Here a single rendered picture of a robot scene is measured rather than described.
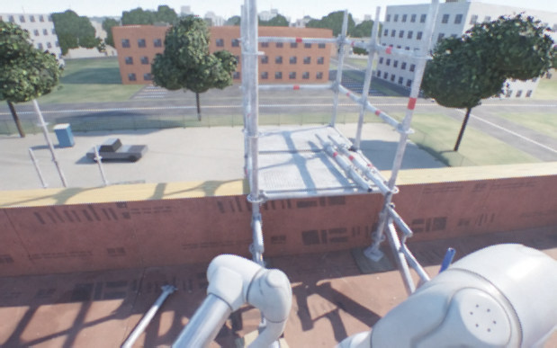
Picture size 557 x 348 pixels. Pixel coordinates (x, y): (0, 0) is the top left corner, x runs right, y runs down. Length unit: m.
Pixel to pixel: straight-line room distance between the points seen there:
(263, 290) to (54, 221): 2.00
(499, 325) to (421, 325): 0.08
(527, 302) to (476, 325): 0.13
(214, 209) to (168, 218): 0.37
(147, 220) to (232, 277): 1.49
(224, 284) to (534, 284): 0.82
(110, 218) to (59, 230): 0.42
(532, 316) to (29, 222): 2.78
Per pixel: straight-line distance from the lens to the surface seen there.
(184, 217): 2.34
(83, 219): 2.57
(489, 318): 0.40
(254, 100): 1.77
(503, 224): 3.76
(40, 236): 2.83
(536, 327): 0.52
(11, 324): 2.88
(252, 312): 2.30
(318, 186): 2.21
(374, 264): 2.73
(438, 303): 0.40
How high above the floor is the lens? 1.89
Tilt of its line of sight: 29 degrees down
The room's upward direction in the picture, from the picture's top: 2 degrees clockwise
